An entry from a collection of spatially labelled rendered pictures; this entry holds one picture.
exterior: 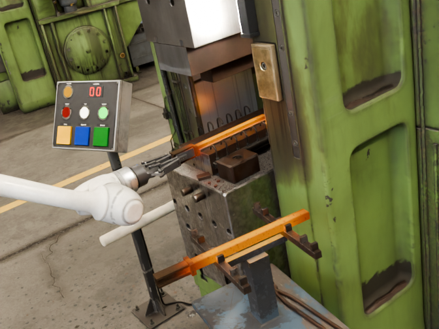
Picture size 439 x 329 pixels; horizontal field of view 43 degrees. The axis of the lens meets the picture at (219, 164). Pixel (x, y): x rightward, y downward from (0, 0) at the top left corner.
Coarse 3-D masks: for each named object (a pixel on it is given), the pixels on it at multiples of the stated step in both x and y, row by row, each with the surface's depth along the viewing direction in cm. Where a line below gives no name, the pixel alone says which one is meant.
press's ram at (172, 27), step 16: (144, 0) 184; (160, 0) 176; (176, 0) 168; (192, 0) 167; (208, 0) 170; (224, 0) 173; (144, 16) 188; (160, 16) 180; (176, 16) 172; (192, 16) 168; (208, 16) 171; (224, 16) 175; (160, 32) 184; (176, 32) 176; (192, 32) 169; (208, 32) 173; (224, 32) 176
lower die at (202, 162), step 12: (240, 120) 215; (264, 120) 208; (216, 132) 209; (252, 132) 202; (264, 132) 203; (216, 144) 198; (228, 144) 196; (240, 144) 198; (204, 156) 193; (204, 168) 197; (216, 168) 194
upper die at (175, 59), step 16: (240, 32) 186; (160, 48) 188; (176, 48) 180; (192, 48) 176; (208, 48) 180; (224, 48) 184; (240, 48) 188; (160, 64) 193; (176, 64) 184; (192, 64) 178; (208, 64) 182
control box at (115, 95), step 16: (112, 80) 221; (64, 96) 233; (80, 96) 229; (96, 96) 225; (112, 96) 221; (128, 96) 224; (96, 112) 224; (112, 112) 220; (128, 112) 225; (112, 128) 220; (128, 128) 225; (64, 144) 232; (112, 144) 219
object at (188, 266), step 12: (288, 216) 156; (300, 216) 155; (264, 228) 153; (276, 228) 153; (240, 240) 150; (252, 240) 150; (216, 252) 147; (228, 252) 148; (180, 264) 144; (192, 264) 143; (204, 264) 146; (156, 276) 141; (168, 276) 143; (180, 276) 143
